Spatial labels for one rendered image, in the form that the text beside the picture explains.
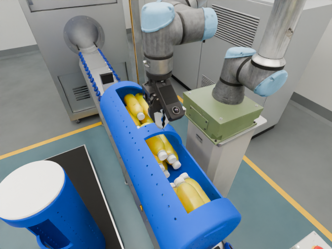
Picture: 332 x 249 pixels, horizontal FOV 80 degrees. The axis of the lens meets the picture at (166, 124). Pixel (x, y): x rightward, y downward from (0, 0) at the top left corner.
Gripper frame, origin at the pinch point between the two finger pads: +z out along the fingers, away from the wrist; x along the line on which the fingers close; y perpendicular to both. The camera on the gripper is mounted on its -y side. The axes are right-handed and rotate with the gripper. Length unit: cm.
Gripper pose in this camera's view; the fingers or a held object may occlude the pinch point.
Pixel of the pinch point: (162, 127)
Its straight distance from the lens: 66.0
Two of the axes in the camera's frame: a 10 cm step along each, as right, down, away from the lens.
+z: 0.0, 7.3, 6.8
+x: -8.9, 3.1, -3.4
